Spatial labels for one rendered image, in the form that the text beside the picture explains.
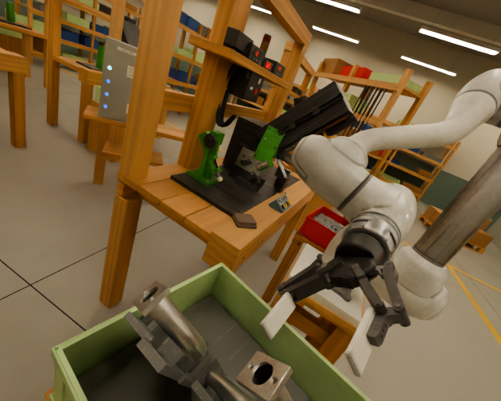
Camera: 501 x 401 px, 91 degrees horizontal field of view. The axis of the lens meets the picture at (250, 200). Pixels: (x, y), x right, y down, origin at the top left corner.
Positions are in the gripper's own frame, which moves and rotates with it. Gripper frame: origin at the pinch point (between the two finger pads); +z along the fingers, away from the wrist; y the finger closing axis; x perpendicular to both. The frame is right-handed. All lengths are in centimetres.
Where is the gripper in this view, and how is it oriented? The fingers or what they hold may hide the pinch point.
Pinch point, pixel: (305, 339)
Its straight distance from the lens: 36.8
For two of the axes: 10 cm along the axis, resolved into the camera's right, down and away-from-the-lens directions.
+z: -6.5, 4.5, -6.2
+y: 6.2, -1.6, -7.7
